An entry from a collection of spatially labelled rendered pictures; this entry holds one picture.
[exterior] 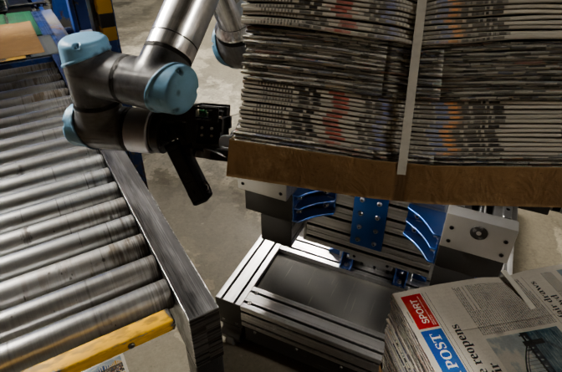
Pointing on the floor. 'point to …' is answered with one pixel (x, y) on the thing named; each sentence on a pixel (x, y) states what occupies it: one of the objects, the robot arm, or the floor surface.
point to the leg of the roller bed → (206, 365)
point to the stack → (478, 325)
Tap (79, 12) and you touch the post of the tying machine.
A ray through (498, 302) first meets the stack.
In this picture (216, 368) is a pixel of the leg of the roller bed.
